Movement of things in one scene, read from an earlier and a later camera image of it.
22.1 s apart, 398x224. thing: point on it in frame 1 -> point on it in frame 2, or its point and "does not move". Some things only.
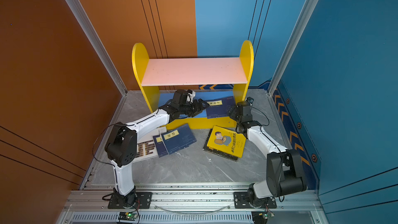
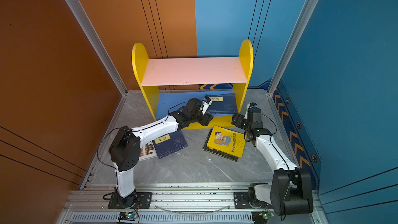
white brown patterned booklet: [146, 148] does not move
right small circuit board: [261, 217] does not move
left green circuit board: [130, 216] does not move
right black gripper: [233, 110] does not move
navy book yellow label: [178, 138] -> [223, 103]
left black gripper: [198, 110] -> [207, 119]
